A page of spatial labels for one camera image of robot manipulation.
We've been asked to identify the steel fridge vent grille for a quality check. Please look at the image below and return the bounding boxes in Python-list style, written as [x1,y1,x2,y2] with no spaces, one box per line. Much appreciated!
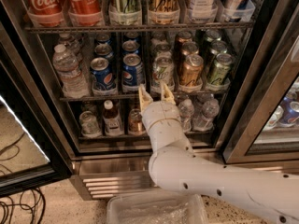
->
[69,160,299,201]

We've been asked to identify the front left Pepsi can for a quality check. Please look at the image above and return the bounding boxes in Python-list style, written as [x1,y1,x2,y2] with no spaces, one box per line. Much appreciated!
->
[90,57,116,91]

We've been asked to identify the rear water bottle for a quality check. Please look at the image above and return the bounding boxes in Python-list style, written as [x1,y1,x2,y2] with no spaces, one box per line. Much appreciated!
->
[58,34,83,62]

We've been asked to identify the front green soda can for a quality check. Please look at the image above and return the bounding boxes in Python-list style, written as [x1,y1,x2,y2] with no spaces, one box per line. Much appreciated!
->
[206,53,233,86]

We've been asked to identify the open glass fridge door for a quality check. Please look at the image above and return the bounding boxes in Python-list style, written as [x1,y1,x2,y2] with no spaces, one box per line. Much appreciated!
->
[0,5,71,198]

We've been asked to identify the green soda can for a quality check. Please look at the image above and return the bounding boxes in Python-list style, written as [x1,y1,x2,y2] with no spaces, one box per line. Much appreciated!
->
[208,40,228,57]
[206,53,233,86]

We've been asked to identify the tall green striped can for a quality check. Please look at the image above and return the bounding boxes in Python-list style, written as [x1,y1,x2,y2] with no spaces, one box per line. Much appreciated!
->
[108,0,142,26]

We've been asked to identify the gold soda can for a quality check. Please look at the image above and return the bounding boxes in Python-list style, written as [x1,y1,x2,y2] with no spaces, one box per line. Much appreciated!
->
[180,41,199,58]
[179,54,204,87]

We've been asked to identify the left Coca-Cola can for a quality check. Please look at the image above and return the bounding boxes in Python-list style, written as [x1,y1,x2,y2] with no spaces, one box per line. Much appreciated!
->
[27,0,64,27]

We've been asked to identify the black cables on floor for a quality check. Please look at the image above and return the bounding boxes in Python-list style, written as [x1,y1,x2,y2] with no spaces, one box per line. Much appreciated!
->
[0,188,47,224]

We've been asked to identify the clear plastic bin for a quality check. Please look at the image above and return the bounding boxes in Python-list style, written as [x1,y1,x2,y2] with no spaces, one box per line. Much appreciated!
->
[107,189,208,224]

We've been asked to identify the Red Bull can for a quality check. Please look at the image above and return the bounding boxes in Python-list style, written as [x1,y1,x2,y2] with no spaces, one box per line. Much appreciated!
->
[222,0,249,22]

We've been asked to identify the front clear water bottle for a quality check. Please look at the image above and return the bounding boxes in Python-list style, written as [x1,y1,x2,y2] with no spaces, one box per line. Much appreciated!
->
[52,44,90,98]

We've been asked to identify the right Coca-Cola can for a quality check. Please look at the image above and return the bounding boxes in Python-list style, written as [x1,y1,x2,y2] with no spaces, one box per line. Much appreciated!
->
[68,0,103,26]

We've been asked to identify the middle wire shelf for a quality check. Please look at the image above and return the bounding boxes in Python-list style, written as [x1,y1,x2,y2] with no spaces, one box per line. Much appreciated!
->
[60,91,226,102]

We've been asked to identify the front right Pepsi can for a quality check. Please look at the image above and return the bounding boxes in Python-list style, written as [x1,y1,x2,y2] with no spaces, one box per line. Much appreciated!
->
[122,53,145,87]

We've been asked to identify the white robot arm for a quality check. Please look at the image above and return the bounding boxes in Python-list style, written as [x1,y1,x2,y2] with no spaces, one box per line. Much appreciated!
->
[138,83,299,224]

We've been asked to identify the bottom left water bottle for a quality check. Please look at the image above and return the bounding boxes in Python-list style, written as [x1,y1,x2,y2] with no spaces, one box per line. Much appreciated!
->
[178,99,194,133]

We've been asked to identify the wire shelf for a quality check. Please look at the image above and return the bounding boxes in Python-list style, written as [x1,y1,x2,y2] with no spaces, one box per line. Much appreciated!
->
[60,91,226,102]
[25,21,254,34]

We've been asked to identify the coca-cola can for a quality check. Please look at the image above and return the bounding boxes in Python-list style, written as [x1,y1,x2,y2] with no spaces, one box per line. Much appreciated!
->
[27,0,64,27]
[68,0,103,26]

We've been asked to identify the white 7up can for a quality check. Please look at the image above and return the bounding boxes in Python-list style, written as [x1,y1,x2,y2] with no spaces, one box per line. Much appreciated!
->
[152,56,174,87]

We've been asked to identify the bottom right water bottle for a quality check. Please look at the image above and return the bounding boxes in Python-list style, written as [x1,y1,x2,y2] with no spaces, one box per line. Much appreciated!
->
[192,99,220,132]

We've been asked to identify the bottom shelf brown can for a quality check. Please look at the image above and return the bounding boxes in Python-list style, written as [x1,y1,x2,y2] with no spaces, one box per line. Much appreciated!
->
[128,108,146,135]

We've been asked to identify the bottom shelf silver can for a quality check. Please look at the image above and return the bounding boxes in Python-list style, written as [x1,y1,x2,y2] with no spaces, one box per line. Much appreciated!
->
[79,111,102,138]

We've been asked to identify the tall white can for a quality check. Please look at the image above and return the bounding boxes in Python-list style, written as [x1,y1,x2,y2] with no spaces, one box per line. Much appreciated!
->
[187,0,218,23]

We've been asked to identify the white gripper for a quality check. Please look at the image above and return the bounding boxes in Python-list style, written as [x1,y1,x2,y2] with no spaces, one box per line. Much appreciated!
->
[138,81,180,131]

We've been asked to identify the Pepsi can behind right door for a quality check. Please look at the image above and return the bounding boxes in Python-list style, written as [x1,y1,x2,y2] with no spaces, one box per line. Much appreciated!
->
[278,101,299,127]

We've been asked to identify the bottom shelf juice bottle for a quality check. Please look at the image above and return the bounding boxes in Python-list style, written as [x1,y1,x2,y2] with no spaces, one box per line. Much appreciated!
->
[103,100,123,136]

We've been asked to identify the upper wire shelf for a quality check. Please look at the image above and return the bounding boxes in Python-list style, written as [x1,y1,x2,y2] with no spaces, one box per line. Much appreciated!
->
[25,21,254,34]

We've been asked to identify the front gold soda can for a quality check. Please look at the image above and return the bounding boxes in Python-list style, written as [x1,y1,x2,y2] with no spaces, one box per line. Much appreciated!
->
[179,54,204,87]

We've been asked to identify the tall gold striped can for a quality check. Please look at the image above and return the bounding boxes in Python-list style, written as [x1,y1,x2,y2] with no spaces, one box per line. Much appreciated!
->
[149,0,178,24]

